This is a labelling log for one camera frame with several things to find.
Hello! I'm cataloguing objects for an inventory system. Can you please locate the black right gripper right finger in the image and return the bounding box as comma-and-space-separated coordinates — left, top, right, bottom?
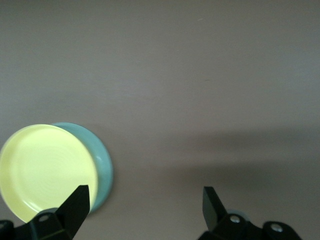
197, 186, 303, 240

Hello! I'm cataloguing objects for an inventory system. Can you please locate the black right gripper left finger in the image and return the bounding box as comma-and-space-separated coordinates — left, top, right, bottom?
0, 184, 90, 240

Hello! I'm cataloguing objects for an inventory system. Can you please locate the yellow round plate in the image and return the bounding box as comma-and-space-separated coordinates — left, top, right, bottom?
0, 124, 98, 223

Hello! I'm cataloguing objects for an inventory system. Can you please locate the pale green round plate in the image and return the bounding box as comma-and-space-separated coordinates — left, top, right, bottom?
52, 121, 114, 215

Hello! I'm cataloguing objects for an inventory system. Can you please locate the brown table cover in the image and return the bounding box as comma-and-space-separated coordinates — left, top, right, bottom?
0, 0, 320, 240

